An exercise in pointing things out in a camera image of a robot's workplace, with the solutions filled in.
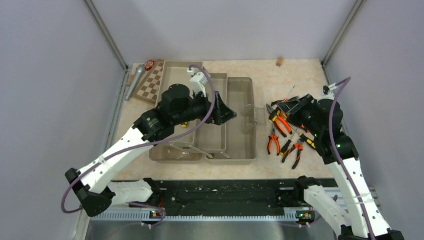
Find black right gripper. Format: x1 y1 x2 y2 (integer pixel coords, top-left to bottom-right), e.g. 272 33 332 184
277 94 323 137

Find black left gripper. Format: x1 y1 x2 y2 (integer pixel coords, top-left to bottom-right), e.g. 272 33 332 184
173 88 237 126

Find black yellow small screwdriver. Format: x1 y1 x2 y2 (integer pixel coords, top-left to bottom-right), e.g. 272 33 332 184
278 85 296 104

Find translucent beige tool box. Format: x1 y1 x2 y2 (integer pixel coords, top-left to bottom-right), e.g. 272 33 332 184
149 67 265 165

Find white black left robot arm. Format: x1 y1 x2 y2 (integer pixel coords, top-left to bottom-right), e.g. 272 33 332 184
61 84 237 217

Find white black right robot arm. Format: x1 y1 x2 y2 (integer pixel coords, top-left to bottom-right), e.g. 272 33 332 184
277 94 404 240

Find orange long-nose pliers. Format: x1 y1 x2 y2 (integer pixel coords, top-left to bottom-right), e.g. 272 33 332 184
271 96 300 107

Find large orange combination pliers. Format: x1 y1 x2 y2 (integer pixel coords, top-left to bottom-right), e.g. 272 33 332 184
265 104 293 137

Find black yellow large screwdriver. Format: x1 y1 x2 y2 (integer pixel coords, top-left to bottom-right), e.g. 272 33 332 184
291 127 316 150

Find small orange needle-nose pliers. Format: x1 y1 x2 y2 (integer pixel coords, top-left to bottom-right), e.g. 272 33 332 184
267 126 281 156

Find orange black end pliers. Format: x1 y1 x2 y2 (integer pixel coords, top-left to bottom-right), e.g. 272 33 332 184
280 139 306 170

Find small wooden block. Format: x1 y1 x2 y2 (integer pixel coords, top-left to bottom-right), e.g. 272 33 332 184
276 57 285 67

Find wooden chessboard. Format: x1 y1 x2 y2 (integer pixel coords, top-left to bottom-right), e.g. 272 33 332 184
132 59 165 105

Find red small snack packet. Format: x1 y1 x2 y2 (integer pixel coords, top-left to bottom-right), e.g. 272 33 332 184
144 60 156 72

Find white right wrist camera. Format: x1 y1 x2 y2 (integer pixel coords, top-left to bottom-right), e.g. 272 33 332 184
320 83 341 100

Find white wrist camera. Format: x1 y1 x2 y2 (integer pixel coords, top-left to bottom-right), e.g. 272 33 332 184
320 83 341 100
187 68 211 98

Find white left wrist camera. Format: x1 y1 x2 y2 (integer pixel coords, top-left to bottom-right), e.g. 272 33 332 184
187 68 211 98

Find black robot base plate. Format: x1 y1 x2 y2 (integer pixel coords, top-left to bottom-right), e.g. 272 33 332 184
146 179 313 218

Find aluminium frame rail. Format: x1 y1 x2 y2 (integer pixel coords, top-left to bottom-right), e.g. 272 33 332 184
79 188 382 223

